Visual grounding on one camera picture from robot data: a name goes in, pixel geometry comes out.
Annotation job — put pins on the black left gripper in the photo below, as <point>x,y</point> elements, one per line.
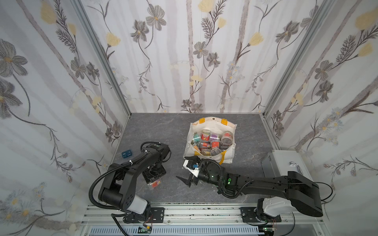
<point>156,172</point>

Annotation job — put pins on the white slotted cable duct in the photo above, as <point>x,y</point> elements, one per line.
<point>192,230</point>

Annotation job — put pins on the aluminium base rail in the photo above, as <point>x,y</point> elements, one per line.
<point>179,214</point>

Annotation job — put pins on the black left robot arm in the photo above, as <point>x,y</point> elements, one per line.
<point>116,188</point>

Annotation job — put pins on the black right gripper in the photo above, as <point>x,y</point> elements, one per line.
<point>192,176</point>

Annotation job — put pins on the silver metal case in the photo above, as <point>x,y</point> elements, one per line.
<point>279,162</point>

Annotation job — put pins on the yellow stripe lid seed jar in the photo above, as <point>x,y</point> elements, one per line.
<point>215,151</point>

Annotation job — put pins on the white canvas tote bag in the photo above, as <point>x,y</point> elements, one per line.
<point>218,127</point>

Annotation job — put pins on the red green label seed jar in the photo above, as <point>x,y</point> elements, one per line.
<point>205,135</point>

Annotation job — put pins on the teal label seed jar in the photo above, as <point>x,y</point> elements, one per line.
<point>196,138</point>

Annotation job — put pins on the red seed jar in bag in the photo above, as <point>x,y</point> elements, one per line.
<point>227,138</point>

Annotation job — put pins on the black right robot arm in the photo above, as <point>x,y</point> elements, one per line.
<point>289,193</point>

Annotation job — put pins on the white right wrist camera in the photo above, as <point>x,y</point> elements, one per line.
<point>191,166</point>

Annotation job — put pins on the small blue box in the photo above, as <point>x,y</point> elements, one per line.
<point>126,154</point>

